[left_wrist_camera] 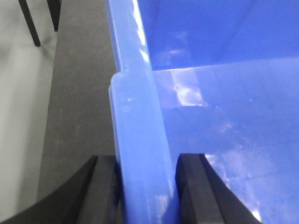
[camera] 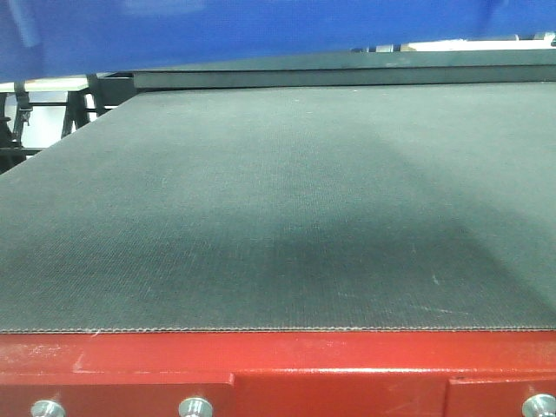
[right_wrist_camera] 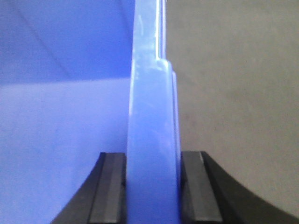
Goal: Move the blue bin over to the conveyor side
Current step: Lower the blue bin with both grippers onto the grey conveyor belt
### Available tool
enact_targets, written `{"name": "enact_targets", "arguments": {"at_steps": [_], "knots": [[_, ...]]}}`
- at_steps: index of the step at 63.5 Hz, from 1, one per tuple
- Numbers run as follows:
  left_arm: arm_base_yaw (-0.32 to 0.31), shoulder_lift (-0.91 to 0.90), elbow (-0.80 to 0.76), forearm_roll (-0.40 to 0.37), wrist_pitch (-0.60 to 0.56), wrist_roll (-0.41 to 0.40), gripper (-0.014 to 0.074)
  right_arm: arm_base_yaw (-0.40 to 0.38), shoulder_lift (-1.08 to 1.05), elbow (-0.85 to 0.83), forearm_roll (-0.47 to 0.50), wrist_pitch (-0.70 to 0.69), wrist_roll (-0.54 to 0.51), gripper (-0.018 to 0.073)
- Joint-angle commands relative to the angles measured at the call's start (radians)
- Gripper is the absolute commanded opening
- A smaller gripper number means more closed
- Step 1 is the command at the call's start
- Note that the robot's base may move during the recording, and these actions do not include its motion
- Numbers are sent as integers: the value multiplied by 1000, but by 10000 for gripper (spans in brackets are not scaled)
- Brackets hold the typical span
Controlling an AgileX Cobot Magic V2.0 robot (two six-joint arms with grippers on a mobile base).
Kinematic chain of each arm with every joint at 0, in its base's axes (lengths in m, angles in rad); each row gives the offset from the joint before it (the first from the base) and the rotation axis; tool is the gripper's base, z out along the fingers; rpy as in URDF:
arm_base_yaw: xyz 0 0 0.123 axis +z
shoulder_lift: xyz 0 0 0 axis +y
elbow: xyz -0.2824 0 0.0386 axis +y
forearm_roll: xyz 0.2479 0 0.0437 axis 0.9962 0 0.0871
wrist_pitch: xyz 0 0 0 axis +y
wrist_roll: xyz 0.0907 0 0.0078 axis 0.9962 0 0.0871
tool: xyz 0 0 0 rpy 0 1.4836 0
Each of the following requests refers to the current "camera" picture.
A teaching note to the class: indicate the large blue plastic bin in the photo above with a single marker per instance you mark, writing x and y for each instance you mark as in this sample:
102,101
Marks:
62,38

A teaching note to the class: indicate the dark green conveyor belt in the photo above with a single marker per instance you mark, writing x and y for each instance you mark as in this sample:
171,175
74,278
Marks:
389,192

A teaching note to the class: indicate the black background rack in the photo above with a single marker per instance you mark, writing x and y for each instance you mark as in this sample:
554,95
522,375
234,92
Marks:
79,97

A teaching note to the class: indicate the red conveyor frame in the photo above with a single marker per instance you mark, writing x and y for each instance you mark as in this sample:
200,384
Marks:
476,373

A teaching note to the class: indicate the middle frame bolt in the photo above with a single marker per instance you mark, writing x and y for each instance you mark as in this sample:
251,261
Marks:
195,407

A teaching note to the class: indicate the frame bolt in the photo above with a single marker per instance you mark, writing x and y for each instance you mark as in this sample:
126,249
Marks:
47,408
195,407
539,405

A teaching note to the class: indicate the left frame bolt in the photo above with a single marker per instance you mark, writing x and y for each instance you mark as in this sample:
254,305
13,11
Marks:
47,408

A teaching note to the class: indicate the right frame bolt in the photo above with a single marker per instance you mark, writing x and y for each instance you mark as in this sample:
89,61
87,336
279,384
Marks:
539,405

